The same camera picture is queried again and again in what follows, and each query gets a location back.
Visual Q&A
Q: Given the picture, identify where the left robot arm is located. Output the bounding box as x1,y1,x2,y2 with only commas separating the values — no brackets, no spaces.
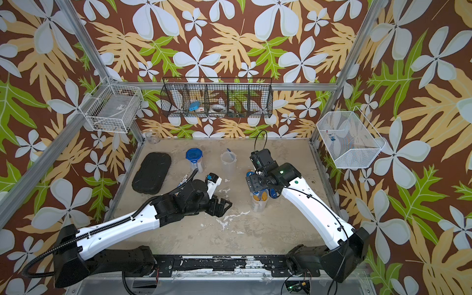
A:
22,173,232,288

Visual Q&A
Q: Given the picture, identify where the blue lid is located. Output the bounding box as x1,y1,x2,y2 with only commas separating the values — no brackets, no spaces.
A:
268,189,280,199
186,147,203,163

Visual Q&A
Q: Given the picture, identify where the black rubber mat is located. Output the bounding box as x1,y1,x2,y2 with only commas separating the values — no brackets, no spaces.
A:
132,152,172,195

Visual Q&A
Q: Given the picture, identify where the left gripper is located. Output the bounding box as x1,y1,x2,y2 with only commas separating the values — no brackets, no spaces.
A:
184,191,234,216

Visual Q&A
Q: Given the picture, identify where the black wire basket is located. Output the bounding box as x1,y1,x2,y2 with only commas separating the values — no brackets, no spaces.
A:
158,77,274,118

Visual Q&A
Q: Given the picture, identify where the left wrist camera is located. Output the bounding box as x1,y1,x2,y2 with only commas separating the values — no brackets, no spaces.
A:
205,173,222,199

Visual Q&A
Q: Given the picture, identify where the toothpaste tube left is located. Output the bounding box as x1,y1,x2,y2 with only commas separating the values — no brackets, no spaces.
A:
179,175,188,185

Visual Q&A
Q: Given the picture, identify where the white wire basket left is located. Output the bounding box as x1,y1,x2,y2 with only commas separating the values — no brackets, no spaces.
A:
80,79,143,133

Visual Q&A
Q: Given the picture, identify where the white mesh basket right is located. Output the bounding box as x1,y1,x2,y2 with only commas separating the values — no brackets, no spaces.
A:
317,111,386,170

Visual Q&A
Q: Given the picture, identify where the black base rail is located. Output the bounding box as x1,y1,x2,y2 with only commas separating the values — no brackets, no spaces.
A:
154,254,322,277

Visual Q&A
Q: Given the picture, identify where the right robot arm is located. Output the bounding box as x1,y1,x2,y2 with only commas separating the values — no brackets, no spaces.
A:
246,148,370,283

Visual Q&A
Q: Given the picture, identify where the glass jar corner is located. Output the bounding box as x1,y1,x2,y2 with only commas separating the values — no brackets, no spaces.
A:
145,130,161,145

